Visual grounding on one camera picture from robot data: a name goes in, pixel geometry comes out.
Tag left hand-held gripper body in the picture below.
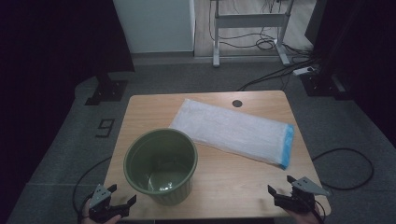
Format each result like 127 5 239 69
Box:
88 184 123 223

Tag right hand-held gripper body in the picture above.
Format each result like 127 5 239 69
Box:
289 176 331 214

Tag green plastic bin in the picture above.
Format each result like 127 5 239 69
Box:
123 128 199 206

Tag white blue-edged plastic bag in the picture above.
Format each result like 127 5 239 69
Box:
169 98 295 171

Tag person's left hand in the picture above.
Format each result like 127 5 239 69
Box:
81 200 122 224

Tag person's right hand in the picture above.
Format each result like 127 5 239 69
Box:
288 204 323 224

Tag black stand base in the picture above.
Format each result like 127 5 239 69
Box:
300 73 353 101
84 73 129 106

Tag white power strip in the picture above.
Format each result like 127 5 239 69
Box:
292 65 317 77

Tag dark curtain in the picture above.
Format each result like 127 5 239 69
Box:
0 0 135 218
304 0 396 147

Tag white cabinet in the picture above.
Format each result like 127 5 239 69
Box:
112 0 196 54

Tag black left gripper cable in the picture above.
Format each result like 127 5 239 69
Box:
72 156 112 223

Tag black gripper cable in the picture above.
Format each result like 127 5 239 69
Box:
72 156 112 223
312 147 375 223

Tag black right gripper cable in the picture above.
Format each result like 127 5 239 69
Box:
312 147 375 223

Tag bundle of black floor cables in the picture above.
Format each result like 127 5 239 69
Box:
207 0 318 91

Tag white metal stand frame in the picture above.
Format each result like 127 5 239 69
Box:
209 0 295 68

